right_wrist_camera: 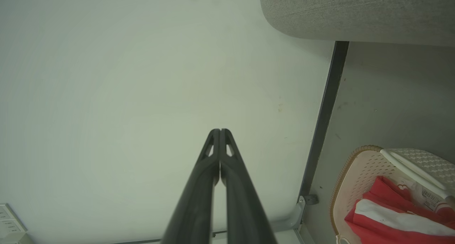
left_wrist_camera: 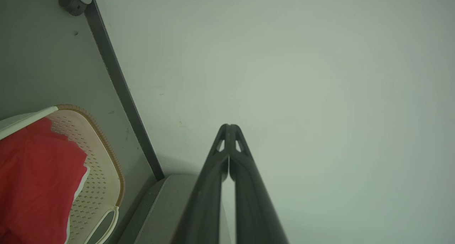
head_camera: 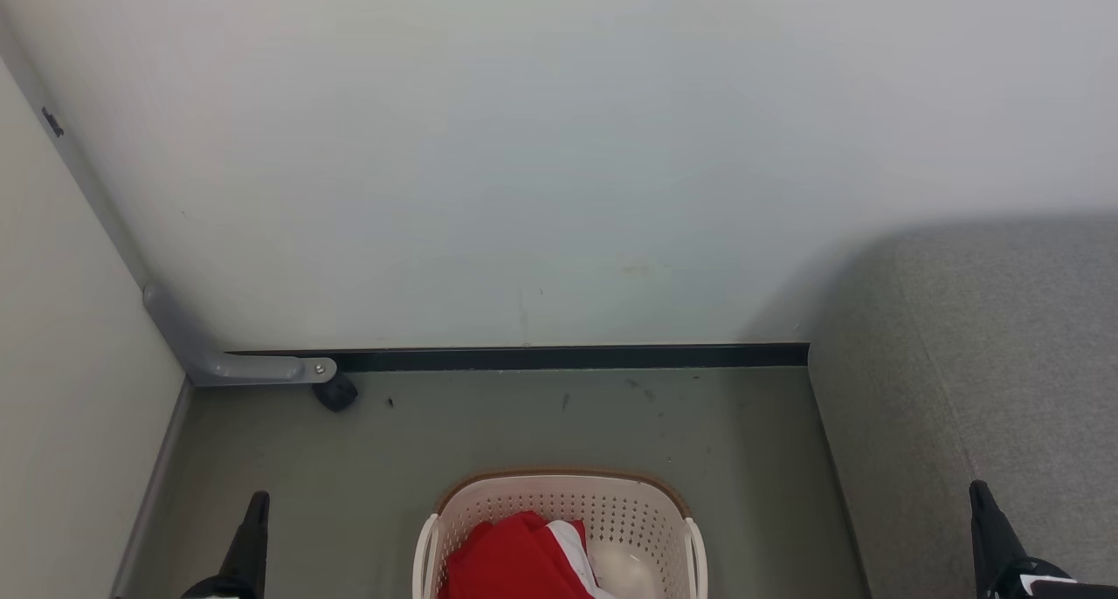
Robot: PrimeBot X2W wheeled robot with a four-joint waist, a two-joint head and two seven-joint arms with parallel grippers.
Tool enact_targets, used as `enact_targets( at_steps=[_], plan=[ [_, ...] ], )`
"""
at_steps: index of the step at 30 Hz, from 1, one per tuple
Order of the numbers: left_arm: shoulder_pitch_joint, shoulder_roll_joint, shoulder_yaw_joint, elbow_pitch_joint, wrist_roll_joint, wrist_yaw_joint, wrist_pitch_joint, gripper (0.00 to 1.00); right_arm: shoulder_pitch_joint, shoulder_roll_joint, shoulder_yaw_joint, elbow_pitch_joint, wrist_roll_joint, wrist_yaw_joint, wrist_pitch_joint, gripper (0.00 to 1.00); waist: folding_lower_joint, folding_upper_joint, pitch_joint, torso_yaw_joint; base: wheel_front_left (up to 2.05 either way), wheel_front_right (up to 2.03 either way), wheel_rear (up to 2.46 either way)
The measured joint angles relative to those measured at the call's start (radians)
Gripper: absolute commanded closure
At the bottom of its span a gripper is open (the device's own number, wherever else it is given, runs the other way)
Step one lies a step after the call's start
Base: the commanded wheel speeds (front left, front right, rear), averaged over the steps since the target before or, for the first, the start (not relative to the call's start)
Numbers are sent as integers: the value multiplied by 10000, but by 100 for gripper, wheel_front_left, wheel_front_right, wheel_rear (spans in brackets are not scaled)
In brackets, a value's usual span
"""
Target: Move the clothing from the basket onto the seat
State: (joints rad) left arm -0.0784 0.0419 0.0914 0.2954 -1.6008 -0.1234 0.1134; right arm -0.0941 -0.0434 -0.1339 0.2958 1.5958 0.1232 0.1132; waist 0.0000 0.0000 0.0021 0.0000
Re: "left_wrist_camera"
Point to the cream perforated plastic laundry basket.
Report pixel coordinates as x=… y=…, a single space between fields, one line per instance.
x=103 y=180

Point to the red trousers with white stripe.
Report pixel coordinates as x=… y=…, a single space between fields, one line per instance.
x=35 y=180

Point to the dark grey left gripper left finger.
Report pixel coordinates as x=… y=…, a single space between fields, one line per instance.
x=206 y=201

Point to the black baseboard strip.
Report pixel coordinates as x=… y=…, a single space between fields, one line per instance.
x=122 y=91

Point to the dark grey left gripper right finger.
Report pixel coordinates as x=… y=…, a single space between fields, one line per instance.
x=252 y=208

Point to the black caster wheel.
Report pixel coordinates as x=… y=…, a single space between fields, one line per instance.
x=72 y=3

